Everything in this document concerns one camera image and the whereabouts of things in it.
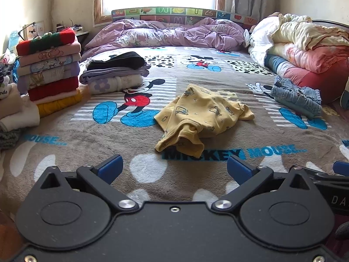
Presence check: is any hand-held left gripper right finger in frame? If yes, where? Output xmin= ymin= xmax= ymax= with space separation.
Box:
xmin=211 ymin=155 xmax=314 ymax=212

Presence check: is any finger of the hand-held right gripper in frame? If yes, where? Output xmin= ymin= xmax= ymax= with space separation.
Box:
xmin=312 ymin=161 xmax=349 ymax=186

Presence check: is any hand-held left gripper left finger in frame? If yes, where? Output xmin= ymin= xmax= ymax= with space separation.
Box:
xmin=40 ymin=154 xmax=139 ymax=213

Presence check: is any yellow printed shirt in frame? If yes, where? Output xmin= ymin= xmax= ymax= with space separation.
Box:
xmin=154 ymin=84 xmax=255 ymax=159

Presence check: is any stack of folded clothes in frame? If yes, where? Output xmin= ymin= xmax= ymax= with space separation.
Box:
xmin=16 ymin=27 xmax=82 ymax=118

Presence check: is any grey cartoon printed blanket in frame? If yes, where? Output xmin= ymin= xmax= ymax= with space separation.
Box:
xmin=0 ymin=44 xmax=349 ymax=224

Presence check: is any blue and white fabric item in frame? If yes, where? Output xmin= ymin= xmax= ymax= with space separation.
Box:
xmin=339 ymin=74 xmax=349 ymax=110

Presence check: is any white floral folded garment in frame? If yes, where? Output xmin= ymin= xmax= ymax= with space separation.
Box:
xmin=87 ymin=74 xmax=144 ymax=95

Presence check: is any blue denim garment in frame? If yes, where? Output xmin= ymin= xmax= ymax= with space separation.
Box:
xmin=270 ymin=76 xmax=323 ymax=119

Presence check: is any red pillow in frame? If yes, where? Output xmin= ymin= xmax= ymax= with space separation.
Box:
xmin=282 ymin=67 xmax=346 ymax=105

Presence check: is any cream folded sweater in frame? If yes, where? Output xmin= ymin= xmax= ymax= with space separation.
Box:
xmin=0 ymin=95 xmax=41 ymax=131

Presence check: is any grey knit garment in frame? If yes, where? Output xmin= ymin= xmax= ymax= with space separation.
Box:
xmin=0 ymin=128 xmax=23 ymax=150

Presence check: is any black folded garment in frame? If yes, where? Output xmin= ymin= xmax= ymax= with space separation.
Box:
xmin=87 ymin=51 xmax=145 ymax=71

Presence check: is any blue pillow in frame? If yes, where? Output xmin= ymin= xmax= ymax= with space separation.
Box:
xmin=264 ymin=55 xmax=290 ymax=77

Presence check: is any pink floral quilt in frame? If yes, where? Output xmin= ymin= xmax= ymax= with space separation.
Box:
xmin=269 ymin=42 xmax=349 ymax=74

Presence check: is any white printed folded sweater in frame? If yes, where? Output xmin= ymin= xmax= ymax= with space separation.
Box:
xmin=0 ymin=82 xmax=22 ymax=115

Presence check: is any white quilt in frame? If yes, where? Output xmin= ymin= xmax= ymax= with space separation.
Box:
xmin=243 ymin=16 xmax=289 ymax=69

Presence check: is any dark nightstand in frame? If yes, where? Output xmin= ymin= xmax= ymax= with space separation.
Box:
xmin=74 ymin=29 xmax=91 ymax=45

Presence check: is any purple duvet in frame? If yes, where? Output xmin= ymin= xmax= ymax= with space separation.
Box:
xmin=84 ymin=16 xmax=246 ymax=59

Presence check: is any colourful alphabet headboard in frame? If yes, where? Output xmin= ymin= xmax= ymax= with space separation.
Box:
xmin=111 ymin=6 xmax=258 ymax=30

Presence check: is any dark bed frame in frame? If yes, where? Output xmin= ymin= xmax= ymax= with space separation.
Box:
xmin=311 ymin=19 xmax=349 ymax=30

